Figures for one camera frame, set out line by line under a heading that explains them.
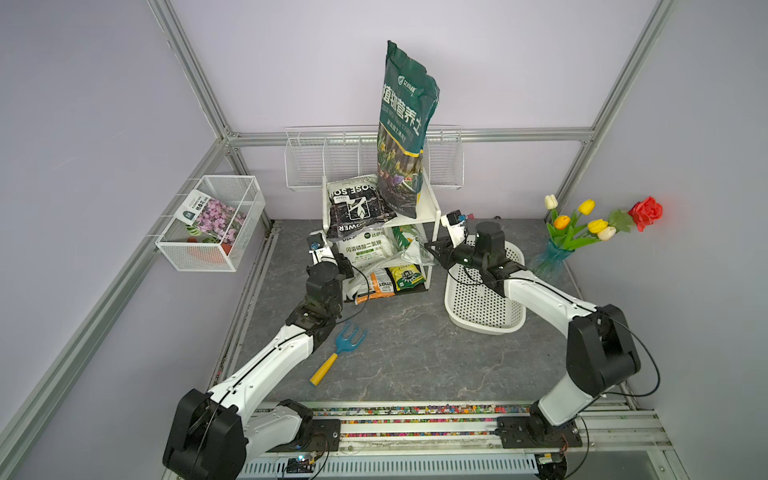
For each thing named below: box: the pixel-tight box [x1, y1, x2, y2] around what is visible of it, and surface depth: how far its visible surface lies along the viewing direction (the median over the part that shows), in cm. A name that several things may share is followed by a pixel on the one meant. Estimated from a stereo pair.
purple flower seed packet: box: [173, 189, 246, 246], surface depth 75 cm
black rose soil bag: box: [326, 174, 397, 239], surface depth 75 cm
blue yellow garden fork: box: [309, 322, 368, 386], surface depth 91 cm
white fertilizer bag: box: [336, 228, 401, 301], surface depth 86 cm
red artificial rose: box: [628, 196, 663, 232], surface depth 74 cm
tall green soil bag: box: [377, 40, 441, 218], surface depth 64 cm
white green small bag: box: [392, 225, 423, 264], surface depth 83 cm
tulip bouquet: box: [544, 194, 617, 251], surface depth 86 cm
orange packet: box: [355, 272, 396, 305], surface depth 96 cm
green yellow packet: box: [384, 264, 427, 292], surface depth 104 cm
